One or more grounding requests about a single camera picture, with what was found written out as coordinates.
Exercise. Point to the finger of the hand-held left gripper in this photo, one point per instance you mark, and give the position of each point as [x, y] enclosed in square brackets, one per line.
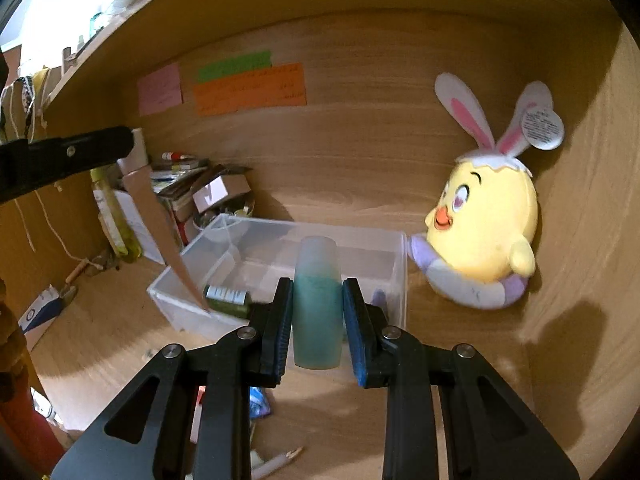
[75, 155]

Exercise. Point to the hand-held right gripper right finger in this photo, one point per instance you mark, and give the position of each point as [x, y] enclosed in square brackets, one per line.
[356, 342]

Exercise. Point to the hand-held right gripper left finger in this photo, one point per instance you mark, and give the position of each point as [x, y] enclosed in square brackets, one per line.
[284, 332]

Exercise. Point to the teal plastic bottle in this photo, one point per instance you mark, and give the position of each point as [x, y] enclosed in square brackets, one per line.
[317, 310]

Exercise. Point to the clear plastic storage box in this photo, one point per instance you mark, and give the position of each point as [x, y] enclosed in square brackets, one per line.
[360, 255]

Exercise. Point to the small green labelled bottle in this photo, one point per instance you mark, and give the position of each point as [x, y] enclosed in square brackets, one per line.
[227, 301]

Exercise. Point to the colourful small packet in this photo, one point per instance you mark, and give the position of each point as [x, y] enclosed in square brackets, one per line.
[261, 402]

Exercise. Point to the yellow-green bottle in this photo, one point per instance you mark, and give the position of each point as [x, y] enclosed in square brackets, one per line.
[117, 225]

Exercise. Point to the white brown cardboard box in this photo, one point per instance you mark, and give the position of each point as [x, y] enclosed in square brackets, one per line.
[150, 210]

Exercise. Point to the white blue paper packet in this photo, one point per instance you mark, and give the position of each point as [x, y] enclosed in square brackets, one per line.
[170, 174]

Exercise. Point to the red white glue stick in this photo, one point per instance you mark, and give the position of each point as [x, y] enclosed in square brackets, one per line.
[180, 156]

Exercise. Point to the pink sticky note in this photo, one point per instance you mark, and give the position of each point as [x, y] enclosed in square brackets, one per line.
[160, 90]

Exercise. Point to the red white carton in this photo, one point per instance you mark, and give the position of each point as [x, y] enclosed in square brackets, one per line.
[182, 220]

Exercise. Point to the white pen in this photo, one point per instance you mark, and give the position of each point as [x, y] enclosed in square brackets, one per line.
[275, 462]

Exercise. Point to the small white cardboard box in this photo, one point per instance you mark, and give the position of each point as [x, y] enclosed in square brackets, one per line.
[220, 192]

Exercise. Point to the blue white box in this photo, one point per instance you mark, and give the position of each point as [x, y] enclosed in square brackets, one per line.
[42, 315]

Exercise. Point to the yellow chick plush toy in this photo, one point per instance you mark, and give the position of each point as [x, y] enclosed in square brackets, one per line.
[490, 220]

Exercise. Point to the green sticky note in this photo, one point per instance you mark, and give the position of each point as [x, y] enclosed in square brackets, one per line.
[235, 66]

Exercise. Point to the orange sticky note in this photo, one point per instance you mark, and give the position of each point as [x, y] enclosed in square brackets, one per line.
[250, 92]

